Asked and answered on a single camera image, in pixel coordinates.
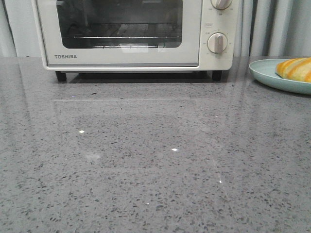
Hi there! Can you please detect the white glass oven door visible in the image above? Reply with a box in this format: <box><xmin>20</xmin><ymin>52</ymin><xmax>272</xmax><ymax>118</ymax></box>
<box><xmin>33</xmin><ymin>0</ymin><xmax>203</xmax><ymax>67</ymax></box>

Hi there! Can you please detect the golden striped bread loaf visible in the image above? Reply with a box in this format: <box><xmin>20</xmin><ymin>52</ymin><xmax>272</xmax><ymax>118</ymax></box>
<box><xmin>276</xmin><ymin>57</ymin><xmax>311</xmax><ymax>83</ymax></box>

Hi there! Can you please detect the lower beige oven knob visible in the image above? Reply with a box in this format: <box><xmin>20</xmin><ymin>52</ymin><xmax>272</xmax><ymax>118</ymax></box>
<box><xmin>207</xmin><ymin>33</ymin><xmax>228</xmax><ymax>54</ymax></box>

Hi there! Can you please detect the beige oven knob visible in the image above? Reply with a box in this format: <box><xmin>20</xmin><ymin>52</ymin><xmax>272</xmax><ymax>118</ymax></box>
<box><xmin>207</xmin><ymin>33</ymin><xmax>228</xmax><ymax>54</ymax></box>
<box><xmin>211</xmin><ymin>0</ymin><xmax>232</xmax><ymax>10</ymax></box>

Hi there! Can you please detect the white Toshiba toaster oven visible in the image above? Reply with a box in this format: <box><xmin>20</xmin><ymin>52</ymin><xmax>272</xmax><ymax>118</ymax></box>
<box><xmin>32</xmin><ymin>0</ymin><xmax>240</xmax><ymax>82</ymax></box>

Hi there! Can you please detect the upper beige oven knob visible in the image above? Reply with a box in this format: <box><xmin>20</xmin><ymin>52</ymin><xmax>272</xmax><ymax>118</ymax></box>
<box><xmin>211</xmin><ymin>0</ymin><xmax>232</xmax><ymax>10</ymax></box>

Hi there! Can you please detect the light green plate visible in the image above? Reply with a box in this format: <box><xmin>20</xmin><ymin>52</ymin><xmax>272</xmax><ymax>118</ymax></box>
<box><xmin>249</xmin><ymin>59</ymin><xmax>311</xmax><ymax>95</ymax></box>

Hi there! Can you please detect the metal wire oven rack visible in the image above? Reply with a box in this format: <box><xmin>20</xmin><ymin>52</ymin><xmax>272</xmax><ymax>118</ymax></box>
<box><xmin>68</xmin><ymin>23</ymin><xmax>182</xmax><ymax>48</ymax></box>

